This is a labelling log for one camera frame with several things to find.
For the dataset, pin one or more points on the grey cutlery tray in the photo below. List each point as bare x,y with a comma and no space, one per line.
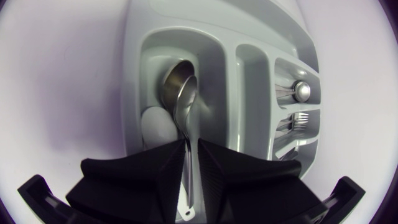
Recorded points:
245,93

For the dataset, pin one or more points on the small steel spoon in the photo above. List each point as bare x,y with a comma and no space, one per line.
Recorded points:
301,91

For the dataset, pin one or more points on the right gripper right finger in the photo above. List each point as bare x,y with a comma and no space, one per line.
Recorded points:
255,189

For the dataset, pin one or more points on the pale plastic spoon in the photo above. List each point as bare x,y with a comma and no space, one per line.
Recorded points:
157,127

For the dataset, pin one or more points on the large steel spoon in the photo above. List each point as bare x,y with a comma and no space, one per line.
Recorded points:
174,82

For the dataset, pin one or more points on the steel fork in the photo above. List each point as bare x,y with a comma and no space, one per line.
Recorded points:
299,119

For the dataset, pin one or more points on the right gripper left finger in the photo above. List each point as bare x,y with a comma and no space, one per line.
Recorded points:
133,186

